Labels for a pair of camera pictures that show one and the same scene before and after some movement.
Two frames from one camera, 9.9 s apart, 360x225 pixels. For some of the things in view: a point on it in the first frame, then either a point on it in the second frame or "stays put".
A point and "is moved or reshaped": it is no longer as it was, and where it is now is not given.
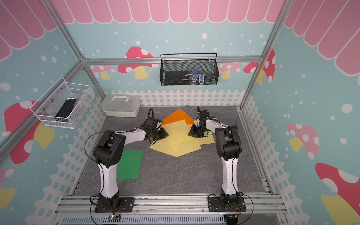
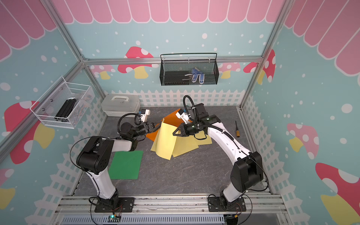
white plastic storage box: x=123 y=105 stays put
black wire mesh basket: x=189 y=72 stays put
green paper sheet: x=128 y=167 stays put
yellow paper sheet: x=177 y=132 is moved or reshaped
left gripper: x=163 y=135 to x=149 y=127
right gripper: x=193 y=133 to x=183 y=128
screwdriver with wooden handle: x=238 y=131 stays put
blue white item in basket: x=195 y=73 stays put
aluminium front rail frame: x=171 y=209 stays put
